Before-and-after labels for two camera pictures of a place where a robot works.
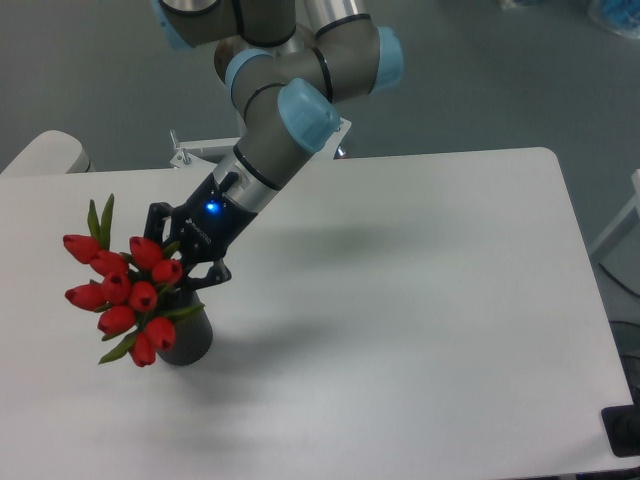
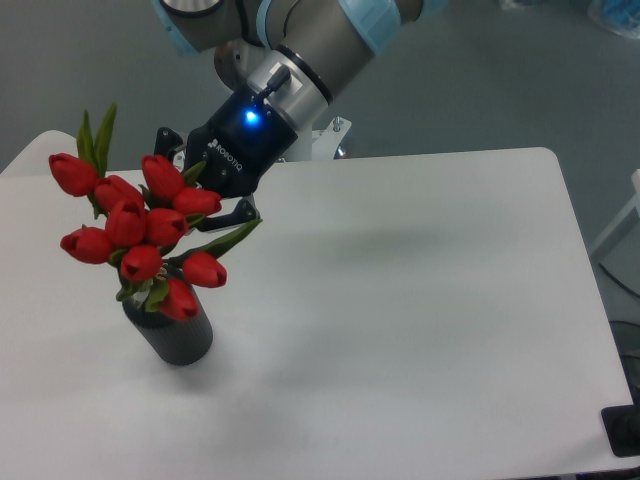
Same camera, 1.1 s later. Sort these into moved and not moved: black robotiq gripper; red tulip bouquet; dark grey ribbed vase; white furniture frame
Moved: black robotiq gripper; red tulip bouquet
Not moved: dark grey ribbed vase; white furniture frame
